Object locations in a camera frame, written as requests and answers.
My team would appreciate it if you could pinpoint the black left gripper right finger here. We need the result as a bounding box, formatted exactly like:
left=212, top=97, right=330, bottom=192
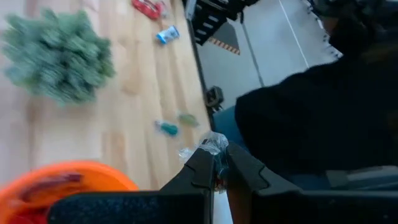
left=224, top=142, right=301, bottom=224

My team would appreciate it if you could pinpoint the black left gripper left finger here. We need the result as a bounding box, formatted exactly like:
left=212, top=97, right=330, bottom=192
left=159, top=147, right=216, bottom=224

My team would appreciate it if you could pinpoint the teal hard candy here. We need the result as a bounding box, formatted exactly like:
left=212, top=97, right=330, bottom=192
left=154, top=119, right=180, bottom=138
left=178, top=130, right=231, bottom=184

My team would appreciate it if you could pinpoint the red Skittles candy pack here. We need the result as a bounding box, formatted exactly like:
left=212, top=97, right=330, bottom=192
left=131, top=0, right=167, bottom=21
left=17, top=172, right=84, bottom=202

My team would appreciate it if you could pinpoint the green wrapped hard candy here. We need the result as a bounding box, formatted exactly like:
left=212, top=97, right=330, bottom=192
left=177, top=112, right=200, bottom=128

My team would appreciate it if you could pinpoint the white plastic bowl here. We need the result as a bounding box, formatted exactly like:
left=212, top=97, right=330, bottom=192
left=213, top=186, right=234, bottom=224

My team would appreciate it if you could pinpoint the black caster wheel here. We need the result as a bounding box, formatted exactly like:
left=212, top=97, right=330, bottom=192
left=204, top=85, right=225, bottom=112

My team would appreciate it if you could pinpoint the person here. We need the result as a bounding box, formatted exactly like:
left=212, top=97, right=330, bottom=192
left=213, top=0, right=398, bottom=191

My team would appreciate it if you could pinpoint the orange pumpkin face bucket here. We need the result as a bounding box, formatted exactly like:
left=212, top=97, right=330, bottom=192
left=0, top=160, right=139, bottom=224

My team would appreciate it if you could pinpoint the dark mat with orange edge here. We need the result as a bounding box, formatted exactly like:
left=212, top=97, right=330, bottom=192
left=207, top=21, right=242, bottom=56

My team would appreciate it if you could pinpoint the white blue Hershey's bar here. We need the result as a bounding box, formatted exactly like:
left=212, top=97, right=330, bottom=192
left=155, top=25, right=181, bottom=45

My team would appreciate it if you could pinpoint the faux succulent in patterned pot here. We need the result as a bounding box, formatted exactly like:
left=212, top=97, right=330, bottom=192
left=1, top=7, right=116, bottom=106

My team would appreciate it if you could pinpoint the black aluminium table frame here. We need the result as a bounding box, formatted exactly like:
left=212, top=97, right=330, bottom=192
left=182, top=0, right=259, bottom=131

